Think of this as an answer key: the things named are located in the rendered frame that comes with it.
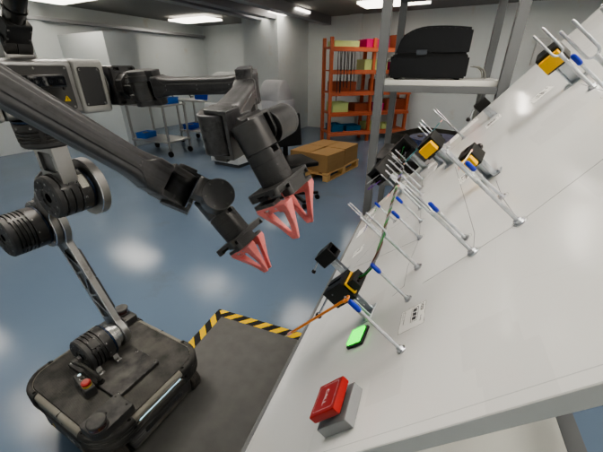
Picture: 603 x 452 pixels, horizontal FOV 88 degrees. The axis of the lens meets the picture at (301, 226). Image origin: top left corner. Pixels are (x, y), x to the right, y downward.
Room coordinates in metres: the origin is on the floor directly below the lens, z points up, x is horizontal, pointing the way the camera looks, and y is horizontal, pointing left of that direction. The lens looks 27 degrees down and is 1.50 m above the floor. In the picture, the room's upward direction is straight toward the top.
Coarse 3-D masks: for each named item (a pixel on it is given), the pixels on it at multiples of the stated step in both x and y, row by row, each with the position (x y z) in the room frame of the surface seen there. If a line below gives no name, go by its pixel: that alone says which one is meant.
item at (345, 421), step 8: (352, 384) 0.28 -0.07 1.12; (352, 392) 0.27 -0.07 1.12; (360, 392) 0.27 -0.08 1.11; (352, 400) 0.26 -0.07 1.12; (344, 408) 0.25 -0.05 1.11; (352, 408) 0.25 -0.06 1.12; (336, 416) 0.25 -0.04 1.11; (344, 416) 0.24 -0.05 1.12; (352, 416) 0.24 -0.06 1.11; (320, 424) 0.25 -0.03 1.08; (328, 424) 0.24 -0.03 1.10; (336, 424) 0.24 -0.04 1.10; (344, 424) 0.23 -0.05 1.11; (352, 424) 0.23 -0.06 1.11; (320, 432) 0.24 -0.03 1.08; (328, 432) 0.24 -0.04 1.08; (336, 432) 0.24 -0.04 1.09
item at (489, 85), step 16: (384, 0) 1.42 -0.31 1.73; (416, 0) 1.91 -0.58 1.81; (432, 0) 1.90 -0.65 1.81; (528, 0) 1.25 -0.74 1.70; (384, 16) 1.41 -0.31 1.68; (400, 16) 1.93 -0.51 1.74; (496, 16) 1.77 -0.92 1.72; (528, 16) 1.24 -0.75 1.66; (384, 32) 1.41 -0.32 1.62; (400, 32) 1.92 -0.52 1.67; (496, 32) 1.76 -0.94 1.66; (512, 32) 1.26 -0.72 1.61; (384, 48) 1.41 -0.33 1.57; (496, 48) 1.76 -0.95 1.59; (512, 48) 1.25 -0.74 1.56; (384, 64) 1.41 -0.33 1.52; (512, 64) 1.25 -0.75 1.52; (384, 80) 1.42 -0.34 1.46; (400, 80) 1.42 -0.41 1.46; (416, 80) 1.39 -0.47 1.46; (432, 80) 1.37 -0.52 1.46; (448, 80) 1.37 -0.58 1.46; (464, 80) 1.37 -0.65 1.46; (480, 80) 1.37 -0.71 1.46; (496, 80) 1.37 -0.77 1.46; (496, 96) 1.25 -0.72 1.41; (480, 112) 1.76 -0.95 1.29; (368, 160) 1.42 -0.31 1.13; (368, 176) 1.42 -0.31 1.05; (368, 192) 1.41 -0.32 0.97; (368, 208) 1.41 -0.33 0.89
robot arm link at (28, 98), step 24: (0, 72) 0.44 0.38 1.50; (0, 96) 0.43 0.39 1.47; (24, 96) 0.45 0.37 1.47; (48, 96) 0.47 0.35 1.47; (24, 120) 0.46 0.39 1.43; (48, 120) 0.46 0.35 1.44; (72, 120) 0.48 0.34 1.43; (72, 144) 0.48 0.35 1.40; (96, 144) 0.49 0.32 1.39; (120, 144) 0.52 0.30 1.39; (120, 168) 0.51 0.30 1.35; (144, 168) 0.53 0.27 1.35; (168, 168) 0.56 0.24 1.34; (168, 192) 0.54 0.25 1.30
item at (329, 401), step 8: (328, 384) 0.29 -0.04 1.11; (336, 384) 0.28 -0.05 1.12; (344, 384) 0.28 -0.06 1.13; (320, 392) 0.29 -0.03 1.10; (328, 392) 0.27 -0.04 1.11; (336, 392) 0.26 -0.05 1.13; (344, 392) 0.27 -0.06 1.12; (320, 400) 0.27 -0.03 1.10; (328, 400) 0.26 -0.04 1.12; (336, 400) 0.25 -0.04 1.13; (344, 400) 0.27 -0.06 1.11; (320, 408) 0.26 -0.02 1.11; (328, 408) 0.25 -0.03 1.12; (336, 408) 0.24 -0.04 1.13; (312, 416) 0.25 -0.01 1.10; (320, 416) 0.25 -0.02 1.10; (328, 416) 0.24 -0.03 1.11
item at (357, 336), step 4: (356, 328) 0.42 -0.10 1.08; (360, 328) 0.41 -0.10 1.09; (364, 328) 0.41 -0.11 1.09; (368, 328) 0.41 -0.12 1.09; (352, 332) 0.42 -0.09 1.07; (356, 332) 0.41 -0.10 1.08; (360, 332) 0.40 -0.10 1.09; (364, 332) 0.40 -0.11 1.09; (352, 336) 0.41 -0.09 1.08; (356, 336) 0.40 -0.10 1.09; (360, 336) 0.39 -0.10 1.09; (364, 336) 0.39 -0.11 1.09; (348, 340) 0.41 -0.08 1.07; (352, 340) 0.40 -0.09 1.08; (356, 340) 0.39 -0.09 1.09; (360, 340) 0.39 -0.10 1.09; (348, 344) 0.40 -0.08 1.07; (352, 344) 0.39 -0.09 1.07; (356, 344) 0.39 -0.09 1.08; (360, 344) 0.38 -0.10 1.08; (348, 348) 0.39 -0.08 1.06
